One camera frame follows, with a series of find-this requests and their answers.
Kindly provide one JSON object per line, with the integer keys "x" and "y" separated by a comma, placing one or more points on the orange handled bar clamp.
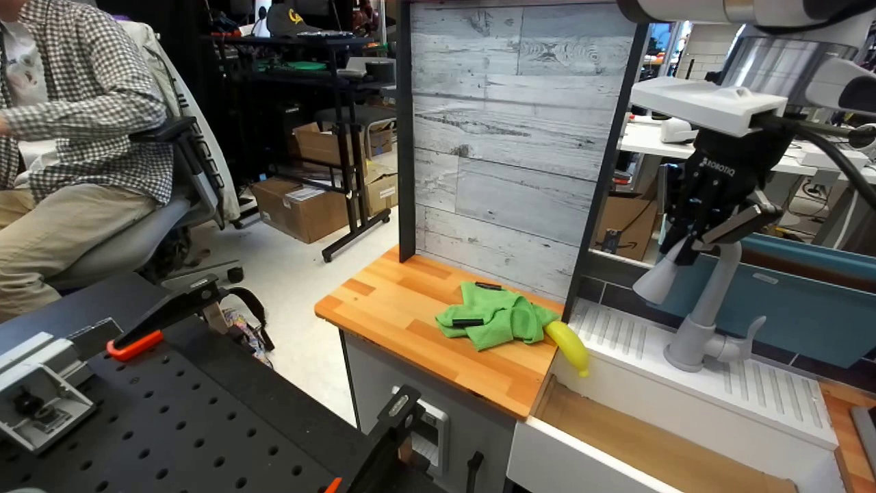
{"x": 194, "y": 299}

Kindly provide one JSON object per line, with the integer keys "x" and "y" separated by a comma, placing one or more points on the cardboard box on floor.
{"x": 295, "y": 209}

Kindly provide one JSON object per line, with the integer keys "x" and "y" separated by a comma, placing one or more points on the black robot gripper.
{"x": 720, "y": 173}

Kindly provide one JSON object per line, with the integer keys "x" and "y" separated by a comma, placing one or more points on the teal storage bin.
{"x": 806, "y": 316}

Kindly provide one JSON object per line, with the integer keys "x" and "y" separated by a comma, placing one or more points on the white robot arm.
{"x": 791, "y": 66}

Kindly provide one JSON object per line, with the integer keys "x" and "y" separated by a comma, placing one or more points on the yellow toy banana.
{"x": 569, "y": 347}

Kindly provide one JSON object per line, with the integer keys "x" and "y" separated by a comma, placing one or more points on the white toy sink basin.
{"x": 751, "y": 413}

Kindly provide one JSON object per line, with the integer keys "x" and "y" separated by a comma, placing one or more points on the seated person checkered shirt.
{"x": 75, "y": 92}

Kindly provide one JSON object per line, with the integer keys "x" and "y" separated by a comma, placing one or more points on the green crumpled cloth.
{"x": 494, "y": 316}

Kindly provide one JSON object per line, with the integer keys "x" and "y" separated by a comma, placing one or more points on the grey wood backsplash panel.
{"x": 505, "y": 120}

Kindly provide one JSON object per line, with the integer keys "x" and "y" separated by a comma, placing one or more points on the grey office chair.
{"x": 201, "y": 186}

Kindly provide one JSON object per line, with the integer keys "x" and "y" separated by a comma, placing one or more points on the black metal desk stand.
{"x": 304, "y": 76}

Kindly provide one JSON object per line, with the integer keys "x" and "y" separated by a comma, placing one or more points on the wooden butcher block counter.
{"x": 394, "y": 302}

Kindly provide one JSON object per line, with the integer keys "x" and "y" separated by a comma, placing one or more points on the black perforated workbench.
{"x": 198, "y": 416}

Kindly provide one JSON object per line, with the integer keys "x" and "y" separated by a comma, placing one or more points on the white background lab table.
{"x": 673, "y": 140}

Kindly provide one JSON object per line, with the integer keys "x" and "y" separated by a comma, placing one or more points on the aluminium bracket on workbench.
{"x": 38, "y": 394}

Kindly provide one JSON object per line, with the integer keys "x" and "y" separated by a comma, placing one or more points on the grey toy sink tap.
{"x": 695, "y": 338}

